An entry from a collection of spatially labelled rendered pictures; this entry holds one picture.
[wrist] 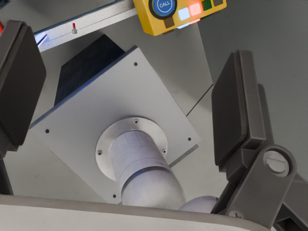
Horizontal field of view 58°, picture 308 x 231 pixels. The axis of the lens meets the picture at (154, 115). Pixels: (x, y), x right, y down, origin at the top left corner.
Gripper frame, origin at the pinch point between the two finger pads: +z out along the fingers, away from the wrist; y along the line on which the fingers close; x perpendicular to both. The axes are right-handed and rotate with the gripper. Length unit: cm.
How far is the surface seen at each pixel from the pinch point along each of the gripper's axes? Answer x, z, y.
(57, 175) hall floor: -167, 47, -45
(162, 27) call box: -27.5, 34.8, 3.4
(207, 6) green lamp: -24.7, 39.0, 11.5
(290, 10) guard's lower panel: -43, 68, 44
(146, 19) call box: -27.2, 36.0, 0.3
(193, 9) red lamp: -25.0, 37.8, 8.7
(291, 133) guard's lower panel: -86, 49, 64
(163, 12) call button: -24.8, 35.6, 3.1
